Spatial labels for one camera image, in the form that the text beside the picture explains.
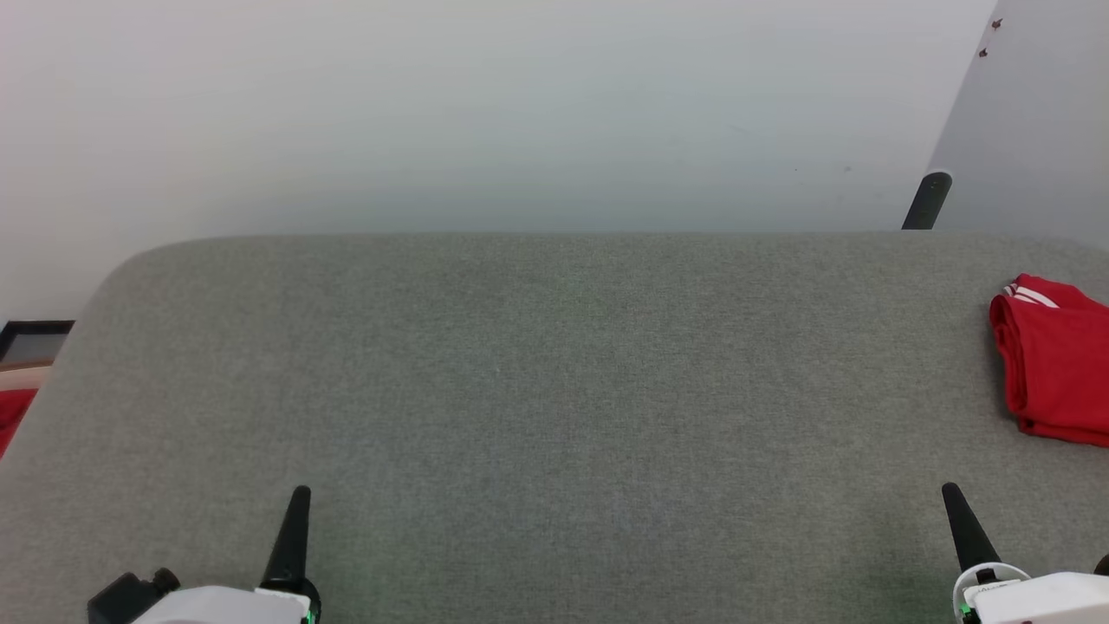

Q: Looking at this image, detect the light grey wall panel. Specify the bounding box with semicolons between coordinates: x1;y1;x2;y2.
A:
927;0;1109;252

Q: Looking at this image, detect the black picture frame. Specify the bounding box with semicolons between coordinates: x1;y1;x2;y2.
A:
0;321;75;369

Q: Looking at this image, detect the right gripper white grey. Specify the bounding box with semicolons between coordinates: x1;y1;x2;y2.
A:
941;483;1109;624

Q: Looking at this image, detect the plain red garment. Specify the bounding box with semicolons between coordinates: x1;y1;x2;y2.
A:
0;388;40;458

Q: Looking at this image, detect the black slanted pole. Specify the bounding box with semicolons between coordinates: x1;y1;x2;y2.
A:
901;171;954;231

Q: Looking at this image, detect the wooden rimmed laundry basket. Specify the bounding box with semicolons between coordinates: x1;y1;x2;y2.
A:
0;364;55;391

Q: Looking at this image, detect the red and white Bulls jersey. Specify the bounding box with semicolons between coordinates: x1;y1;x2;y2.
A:
989;274;1109;448

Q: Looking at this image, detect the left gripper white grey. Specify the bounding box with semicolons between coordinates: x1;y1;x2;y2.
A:
130;485;323;624

